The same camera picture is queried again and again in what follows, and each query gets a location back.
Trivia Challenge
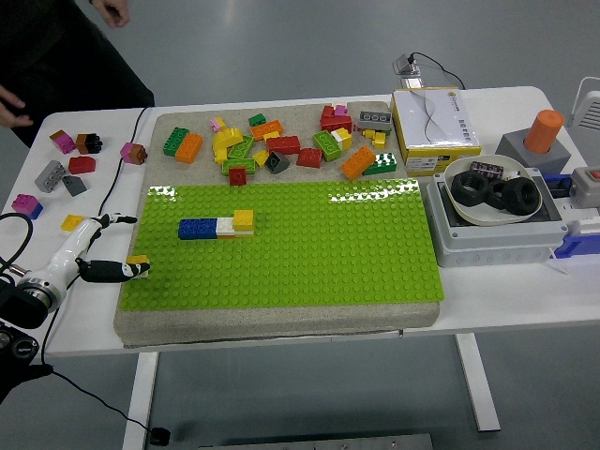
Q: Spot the pink and brown brick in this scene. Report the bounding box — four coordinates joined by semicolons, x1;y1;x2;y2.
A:
120;142;149;165

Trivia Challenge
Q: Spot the light grey long brick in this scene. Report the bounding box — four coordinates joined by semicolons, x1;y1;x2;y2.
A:
35;159;67;193

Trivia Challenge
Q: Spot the blue toy brick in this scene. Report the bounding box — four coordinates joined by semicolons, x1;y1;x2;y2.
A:
178;217;220;241

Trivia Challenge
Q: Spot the person's left hand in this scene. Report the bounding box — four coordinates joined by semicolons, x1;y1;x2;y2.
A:
88;0;131;28

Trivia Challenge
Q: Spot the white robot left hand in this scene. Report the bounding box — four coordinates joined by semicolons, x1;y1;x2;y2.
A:
28;213;152;295

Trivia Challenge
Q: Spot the grey block holder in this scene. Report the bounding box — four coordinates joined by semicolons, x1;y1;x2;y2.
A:
495;128;572;175

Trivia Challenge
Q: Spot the grey box with red button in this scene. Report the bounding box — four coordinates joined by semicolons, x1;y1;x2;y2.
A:
569;166;600;211

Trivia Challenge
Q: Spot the small silver device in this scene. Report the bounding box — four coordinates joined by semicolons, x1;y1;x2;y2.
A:
392;52;428;89

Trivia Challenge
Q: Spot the pink brick with brown top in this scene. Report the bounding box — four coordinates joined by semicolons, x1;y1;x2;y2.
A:
50;129;78;155

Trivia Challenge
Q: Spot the black cable with plug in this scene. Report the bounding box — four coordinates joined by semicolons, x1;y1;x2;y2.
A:
40;105;171;446

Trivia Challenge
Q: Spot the grey long toy brick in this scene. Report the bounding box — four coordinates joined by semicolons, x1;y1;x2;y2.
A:
358;110;394;131

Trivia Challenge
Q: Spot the grey plastic junction box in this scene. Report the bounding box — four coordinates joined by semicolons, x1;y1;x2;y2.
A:
426;166;571;269

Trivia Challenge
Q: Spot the orange long toy brick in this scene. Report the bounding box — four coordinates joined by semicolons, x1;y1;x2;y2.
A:
340;144;378;182
250;120;286;141
175;132;204;164

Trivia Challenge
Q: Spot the dark connector strip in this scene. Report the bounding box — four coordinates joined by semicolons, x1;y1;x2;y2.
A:
470;160;507;180

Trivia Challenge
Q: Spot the lime green toy brick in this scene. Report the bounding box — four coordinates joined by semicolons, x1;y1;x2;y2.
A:
312;129;342;163
227;134;257;160
220;157;258;176

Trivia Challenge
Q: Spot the yellow curved toy brick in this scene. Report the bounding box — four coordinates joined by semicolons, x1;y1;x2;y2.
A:
212;127;244;151

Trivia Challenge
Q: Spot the yellow square toy brick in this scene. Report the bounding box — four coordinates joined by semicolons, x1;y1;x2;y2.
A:
232;209;255;233
126;253;151;281

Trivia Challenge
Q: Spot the blue and white fixture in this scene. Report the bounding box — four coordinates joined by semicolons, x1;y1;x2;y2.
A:
545;172;600;262

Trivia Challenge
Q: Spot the grey-brown foam mat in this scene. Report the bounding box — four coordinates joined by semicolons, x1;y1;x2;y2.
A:
113;100;442;349

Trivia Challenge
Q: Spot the thin black device cable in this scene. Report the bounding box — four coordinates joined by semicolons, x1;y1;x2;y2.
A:
406;51;468;90

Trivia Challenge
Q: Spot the white and yellow cardboard box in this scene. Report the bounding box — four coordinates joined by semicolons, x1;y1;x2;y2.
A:
390;87;483;178

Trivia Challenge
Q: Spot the orange cylinder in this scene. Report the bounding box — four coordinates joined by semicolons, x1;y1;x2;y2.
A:
523;109;565;155

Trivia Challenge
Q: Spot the person's right hand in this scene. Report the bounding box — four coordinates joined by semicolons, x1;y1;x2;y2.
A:
0;83;35;128

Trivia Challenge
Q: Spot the large black nut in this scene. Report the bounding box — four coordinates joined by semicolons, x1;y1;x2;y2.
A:
451;171;492;206
486;180;508;211
501;177;539;217

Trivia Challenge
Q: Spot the red long toy brick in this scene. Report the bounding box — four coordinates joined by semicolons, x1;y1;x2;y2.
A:
321;114;353;134
265;135;301;156

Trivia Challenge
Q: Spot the white zip tie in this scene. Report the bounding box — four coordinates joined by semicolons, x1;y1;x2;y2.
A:
547;255;571;278

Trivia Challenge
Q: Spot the brown and black brick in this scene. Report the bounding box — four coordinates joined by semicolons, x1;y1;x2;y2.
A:
75;133;104;155

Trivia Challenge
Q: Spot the dark green long brick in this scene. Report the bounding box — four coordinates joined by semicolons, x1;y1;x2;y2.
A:
162;127;189;158

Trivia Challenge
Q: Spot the dark grey sloped brick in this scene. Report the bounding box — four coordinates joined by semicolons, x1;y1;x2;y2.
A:
263;150;291;174
63;174;89;197

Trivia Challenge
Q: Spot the person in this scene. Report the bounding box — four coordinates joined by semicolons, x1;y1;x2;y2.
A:
0;0;156;149

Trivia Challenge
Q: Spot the white bowl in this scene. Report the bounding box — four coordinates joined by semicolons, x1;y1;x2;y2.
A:
443;154;546;229

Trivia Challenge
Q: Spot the green brick with white studs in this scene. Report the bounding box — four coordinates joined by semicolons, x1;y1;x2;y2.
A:
363;152;398;177

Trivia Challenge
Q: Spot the magenta and blue brick stack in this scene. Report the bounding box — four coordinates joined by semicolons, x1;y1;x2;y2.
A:
11;193;44;220

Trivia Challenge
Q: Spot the white perforated stand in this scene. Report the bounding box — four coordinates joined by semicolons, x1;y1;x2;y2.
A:
564;77;600;137

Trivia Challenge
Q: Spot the white table leg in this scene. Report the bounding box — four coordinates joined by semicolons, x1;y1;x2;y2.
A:
454;333;502;433
122;351;161;450

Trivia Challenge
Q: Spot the green studded baseplate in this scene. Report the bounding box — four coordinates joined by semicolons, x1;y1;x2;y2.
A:
117;179;445;311

